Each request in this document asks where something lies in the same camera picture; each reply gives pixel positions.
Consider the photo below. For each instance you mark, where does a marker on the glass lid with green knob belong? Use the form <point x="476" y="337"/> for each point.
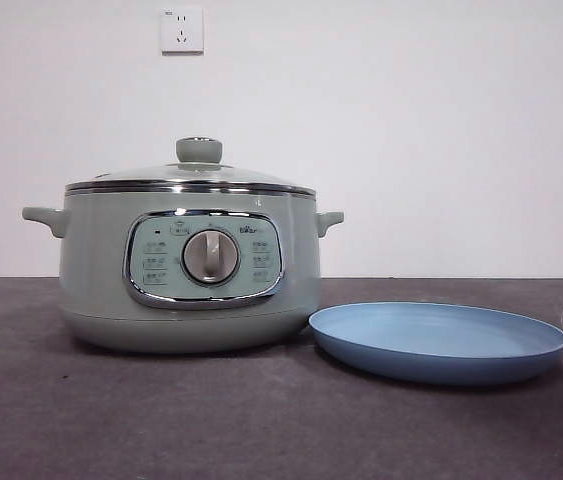
<point x="199" y="149"/>

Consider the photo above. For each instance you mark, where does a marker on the pale green electric steamer pot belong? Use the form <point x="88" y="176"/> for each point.
<point x="96" y="260"/>

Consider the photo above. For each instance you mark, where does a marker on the light blue round plate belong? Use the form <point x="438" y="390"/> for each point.
<point x="436" y="345"/>

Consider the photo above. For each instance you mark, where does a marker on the white wall power socket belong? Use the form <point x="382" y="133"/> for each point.
<point x="182" y="31"/>

